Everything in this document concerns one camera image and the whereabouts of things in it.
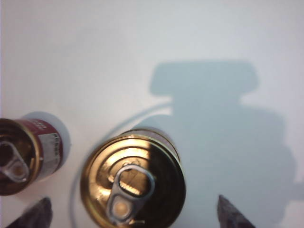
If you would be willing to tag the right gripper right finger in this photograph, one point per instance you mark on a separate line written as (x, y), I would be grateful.
(230, 219)

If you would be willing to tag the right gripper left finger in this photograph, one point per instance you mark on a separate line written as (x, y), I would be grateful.
(35, 218)

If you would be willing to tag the dark red tin can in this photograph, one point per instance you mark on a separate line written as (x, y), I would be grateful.
(133, 171)
(35, 133)

